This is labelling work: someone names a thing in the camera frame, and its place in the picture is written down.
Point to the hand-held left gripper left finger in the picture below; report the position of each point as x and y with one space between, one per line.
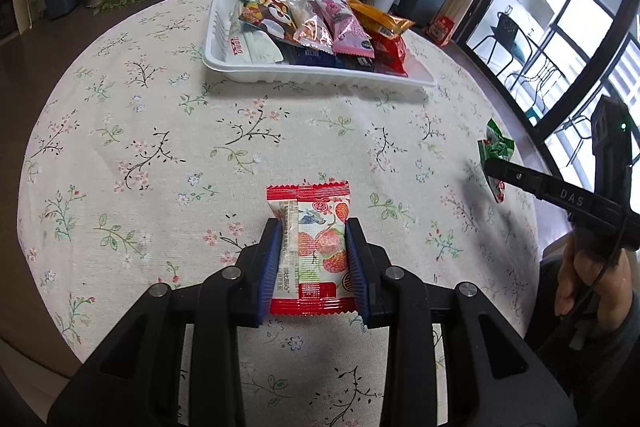
267 272

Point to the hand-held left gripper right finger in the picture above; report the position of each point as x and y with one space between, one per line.
357 272

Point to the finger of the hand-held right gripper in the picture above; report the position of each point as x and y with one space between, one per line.
515 179

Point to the green snack packet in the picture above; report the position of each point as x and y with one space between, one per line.
497 147

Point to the red strawberry print snack packet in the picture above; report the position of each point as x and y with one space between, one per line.
320 227

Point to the shiny red snack packet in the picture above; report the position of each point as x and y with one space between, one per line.
390 52

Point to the black snack packet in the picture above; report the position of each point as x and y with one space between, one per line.
357 63

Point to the orange snack packet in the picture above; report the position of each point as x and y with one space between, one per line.
380 19

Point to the dark blue snack packet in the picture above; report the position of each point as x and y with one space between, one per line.
310 57

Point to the white snack packet red label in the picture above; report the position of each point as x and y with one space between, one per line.
255 49

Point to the white plastic tray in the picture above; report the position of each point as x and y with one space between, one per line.
220 52

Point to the pink snack packet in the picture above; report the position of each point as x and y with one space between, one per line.
345 27

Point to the clear bread snack packet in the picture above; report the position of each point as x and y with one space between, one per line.
307 27

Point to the light blue panda snack packet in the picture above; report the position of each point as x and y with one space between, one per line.
270 12

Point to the person's right hand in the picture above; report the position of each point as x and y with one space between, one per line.
585 277

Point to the black balcony chair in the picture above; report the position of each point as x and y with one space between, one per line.
510 29

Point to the red gift bag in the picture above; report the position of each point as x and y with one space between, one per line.
442 29

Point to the round table with floral cloth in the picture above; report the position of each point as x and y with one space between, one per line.
150 107

